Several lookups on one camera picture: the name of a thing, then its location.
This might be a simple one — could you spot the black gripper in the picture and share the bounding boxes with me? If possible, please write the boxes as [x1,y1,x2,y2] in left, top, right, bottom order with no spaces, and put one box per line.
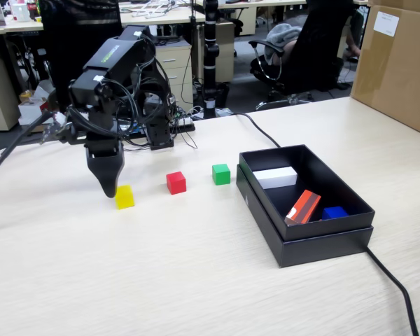
[80,103,127,199]

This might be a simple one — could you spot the yellow cube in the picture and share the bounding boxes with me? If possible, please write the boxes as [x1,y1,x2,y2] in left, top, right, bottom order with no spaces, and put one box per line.
[114,184,135,210]

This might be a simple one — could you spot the red cube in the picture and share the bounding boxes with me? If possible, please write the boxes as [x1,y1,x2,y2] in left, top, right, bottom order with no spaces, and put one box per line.
[166,171,188,195]

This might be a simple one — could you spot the green cube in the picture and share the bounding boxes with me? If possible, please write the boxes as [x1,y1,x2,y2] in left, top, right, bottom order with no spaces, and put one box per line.
[211,163,231,186]

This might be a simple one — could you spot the black open box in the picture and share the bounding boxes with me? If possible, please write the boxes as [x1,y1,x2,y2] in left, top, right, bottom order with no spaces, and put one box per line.
[235,164,375,269]

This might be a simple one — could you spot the black cardboard box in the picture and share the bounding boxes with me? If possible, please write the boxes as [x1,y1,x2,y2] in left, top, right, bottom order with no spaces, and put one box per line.
[238,143,376,242]

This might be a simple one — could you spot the large brown cardboard box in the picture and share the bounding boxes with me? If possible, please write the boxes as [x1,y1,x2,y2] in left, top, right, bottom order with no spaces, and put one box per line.
[349,0,420,139]

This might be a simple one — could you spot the white power strip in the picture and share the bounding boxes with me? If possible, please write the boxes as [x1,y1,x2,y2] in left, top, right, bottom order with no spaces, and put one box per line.
[176,111,204,129]

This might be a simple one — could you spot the white and red carton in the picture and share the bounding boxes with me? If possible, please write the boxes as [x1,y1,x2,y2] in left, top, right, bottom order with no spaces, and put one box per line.
[18,97,52,120]

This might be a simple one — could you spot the beige side cabinet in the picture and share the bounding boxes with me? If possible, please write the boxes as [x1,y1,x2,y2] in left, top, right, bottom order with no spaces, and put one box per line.
[0,52,21,132]

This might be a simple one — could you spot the black mesh office chair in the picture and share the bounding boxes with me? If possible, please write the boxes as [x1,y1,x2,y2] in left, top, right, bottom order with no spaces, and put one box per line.
[38,0,123,109]

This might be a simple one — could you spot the black vertical pole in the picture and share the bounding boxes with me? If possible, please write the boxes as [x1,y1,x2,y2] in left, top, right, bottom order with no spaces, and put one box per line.
[202,0,228,118]

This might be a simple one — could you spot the white rectangular block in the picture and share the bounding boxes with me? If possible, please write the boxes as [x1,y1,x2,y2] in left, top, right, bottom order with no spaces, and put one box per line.
[252,166,298,190]

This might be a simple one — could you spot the white laptop stand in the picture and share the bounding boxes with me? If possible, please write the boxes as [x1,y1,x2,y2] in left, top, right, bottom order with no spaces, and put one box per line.
[129,1,174,19]

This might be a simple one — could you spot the beige office desk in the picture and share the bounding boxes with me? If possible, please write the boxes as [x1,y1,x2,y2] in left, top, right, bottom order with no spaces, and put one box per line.
[195,0,309,11]
[0,3,206,36]

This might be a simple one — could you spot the orange red block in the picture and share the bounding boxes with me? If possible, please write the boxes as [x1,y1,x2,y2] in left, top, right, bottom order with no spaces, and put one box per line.
[284,189,322,227]

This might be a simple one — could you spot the grey cloth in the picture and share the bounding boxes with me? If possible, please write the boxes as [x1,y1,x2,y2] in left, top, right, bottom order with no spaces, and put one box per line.
[265,23,304,67]

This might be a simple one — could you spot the blue cube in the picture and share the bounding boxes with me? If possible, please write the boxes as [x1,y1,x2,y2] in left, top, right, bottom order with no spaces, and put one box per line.
[321,206,349,221]

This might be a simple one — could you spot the black office chair chrome arms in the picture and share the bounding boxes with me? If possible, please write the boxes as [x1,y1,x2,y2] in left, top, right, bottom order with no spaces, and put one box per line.
[248,0,358,111]

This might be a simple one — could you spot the white paper label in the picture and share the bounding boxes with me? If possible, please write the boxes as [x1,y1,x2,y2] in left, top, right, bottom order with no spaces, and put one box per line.
[373,10,400,38]

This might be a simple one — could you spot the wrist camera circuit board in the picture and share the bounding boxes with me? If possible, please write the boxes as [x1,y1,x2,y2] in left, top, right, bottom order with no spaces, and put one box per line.
[40,111,70,144]

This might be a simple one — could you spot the thick black camera cable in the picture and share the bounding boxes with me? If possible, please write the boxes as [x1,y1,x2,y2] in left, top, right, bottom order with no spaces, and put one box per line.
[0,110,55,186]

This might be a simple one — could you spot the black power cable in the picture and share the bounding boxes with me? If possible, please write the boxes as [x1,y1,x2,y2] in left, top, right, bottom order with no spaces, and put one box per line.
[229,111,420,336]

